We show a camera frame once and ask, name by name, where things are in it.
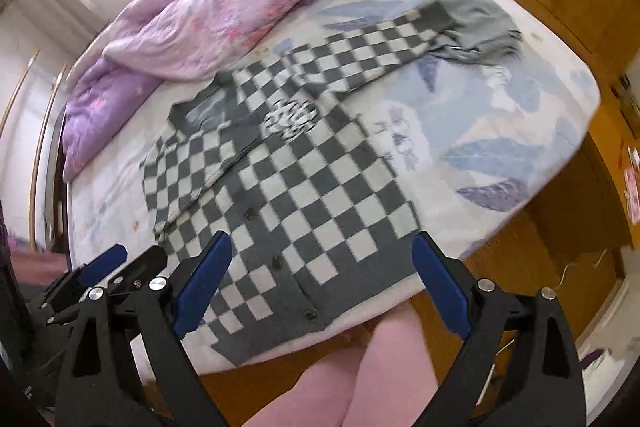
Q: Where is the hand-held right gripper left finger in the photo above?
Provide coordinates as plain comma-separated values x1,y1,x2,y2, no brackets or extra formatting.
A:
54,231,246,427

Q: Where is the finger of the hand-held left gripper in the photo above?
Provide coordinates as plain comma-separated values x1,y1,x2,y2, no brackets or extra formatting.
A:
40,243,128,324
107,247,169,295

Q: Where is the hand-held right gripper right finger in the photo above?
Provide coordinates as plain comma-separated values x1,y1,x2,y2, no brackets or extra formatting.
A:
411,231,583,427

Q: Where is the grey white checkered cardigan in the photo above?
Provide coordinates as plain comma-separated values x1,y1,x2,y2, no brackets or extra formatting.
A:
139,0,523,367

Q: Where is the person's right leg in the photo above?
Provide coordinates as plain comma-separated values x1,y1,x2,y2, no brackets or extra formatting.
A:
345,302,453,427

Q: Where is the person's leg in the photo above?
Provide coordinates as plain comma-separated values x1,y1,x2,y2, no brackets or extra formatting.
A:
240,347,366,427
345,302,453,427

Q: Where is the person's left leg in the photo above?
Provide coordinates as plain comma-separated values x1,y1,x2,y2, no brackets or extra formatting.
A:
240,347,366,427

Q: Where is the wooden nightstand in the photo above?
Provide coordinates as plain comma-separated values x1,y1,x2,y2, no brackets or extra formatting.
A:
575,57,640,258

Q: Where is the pink pouch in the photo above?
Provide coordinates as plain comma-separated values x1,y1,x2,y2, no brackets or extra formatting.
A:
620,142,640,223

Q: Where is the purple floral quilt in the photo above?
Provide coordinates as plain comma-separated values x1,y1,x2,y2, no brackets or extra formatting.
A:
62,0,362,182

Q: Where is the white cable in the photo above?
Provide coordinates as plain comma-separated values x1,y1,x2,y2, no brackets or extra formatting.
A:
557,252,608,288

